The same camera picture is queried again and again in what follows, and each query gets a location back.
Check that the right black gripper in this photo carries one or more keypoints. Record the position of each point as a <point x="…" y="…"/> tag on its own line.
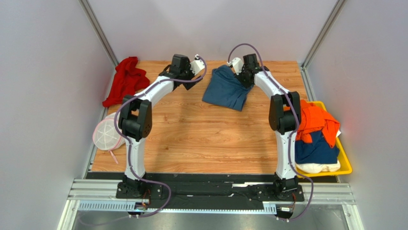
<point x="244" y="78"/>

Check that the navy blue t shirt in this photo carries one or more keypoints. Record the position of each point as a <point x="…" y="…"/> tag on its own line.
<point x="318" y="151"/>

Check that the red t shirt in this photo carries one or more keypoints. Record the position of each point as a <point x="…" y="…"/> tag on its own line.
<point x="127" y="80"/>

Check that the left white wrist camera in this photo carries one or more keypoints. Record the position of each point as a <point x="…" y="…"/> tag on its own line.
<point x="197" y="65"/>

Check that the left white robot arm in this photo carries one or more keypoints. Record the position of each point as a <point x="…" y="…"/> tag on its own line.
<point x="134" y="119"/>

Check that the white t shirt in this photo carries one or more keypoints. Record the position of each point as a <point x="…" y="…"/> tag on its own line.
<point x="314" y="168"/>

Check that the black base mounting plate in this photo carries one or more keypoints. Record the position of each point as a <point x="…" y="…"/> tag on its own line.
<point x="210" y="191"/>

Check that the aluminium frame rail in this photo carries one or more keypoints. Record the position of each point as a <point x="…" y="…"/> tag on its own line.
<point x="93" y="205"/>

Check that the yellow plastic bin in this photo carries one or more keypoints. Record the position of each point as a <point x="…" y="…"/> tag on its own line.
<point x="342" y="157"/>

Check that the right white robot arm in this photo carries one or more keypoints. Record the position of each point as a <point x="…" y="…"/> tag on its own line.
<point x="284" y="120"/>

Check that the white mesh laundry bag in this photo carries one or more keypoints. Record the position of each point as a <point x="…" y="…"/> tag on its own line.
<point x="106" y="138"/>

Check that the teal blue t shirt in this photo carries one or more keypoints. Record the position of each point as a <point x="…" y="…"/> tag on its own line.
<point x="225" y="90"/>

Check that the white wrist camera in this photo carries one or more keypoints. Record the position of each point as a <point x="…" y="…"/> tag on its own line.
<point x="197" y="65"/>
<point x="236" y="64"/>

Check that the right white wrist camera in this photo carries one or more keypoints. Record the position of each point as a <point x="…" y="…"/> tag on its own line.
<point x="236" y="64"/>

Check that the orange t shirt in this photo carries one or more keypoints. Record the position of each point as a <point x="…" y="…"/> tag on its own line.
<point x="314" y="119"/>

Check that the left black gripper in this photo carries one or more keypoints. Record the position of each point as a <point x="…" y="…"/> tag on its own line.
<point x="187" y="85"/>

